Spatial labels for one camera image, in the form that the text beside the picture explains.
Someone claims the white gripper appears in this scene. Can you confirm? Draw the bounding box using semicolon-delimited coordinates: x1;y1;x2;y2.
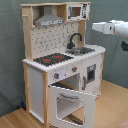
92;21;114;34

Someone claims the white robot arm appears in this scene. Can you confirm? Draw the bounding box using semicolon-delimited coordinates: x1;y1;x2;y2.
92;20;128;52

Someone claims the wooden toy kitchen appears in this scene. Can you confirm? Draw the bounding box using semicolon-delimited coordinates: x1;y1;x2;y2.
22;2;105;128

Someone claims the toy microwave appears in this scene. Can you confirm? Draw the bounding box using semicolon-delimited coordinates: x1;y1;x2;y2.
67;3;90;21

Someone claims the grey toy sink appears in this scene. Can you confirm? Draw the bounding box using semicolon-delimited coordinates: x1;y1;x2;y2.
65;47;95;55

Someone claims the black toy faucet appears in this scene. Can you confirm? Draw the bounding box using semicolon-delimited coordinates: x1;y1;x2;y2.
66;32;83;50

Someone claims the white dishwasher door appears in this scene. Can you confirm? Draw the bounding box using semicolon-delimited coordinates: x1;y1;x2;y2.
82;56;102;97

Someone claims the right red stove knob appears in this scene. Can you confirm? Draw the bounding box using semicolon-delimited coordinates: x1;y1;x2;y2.
71;66;78;73

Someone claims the red stove knob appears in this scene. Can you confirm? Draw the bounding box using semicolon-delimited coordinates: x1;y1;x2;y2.
54;73;60;79
71;66;78;73

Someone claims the grey range hood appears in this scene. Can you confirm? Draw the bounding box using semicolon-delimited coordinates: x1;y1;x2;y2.
35;6;64;27

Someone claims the black toy stovetop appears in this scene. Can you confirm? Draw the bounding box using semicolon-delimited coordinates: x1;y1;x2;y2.
34;53;71;66

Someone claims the left red stove knob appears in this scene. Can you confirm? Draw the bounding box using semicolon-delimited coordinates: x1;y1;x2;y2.
54;73;60;79

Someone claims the white oven door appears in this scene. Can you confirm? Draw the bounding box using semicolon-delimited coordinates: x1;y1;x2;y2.
49;86;95;128

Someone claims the grey backdrop curtain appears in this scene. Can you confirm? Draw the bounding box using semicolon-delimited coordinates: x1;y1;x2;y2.
0;0;128;117

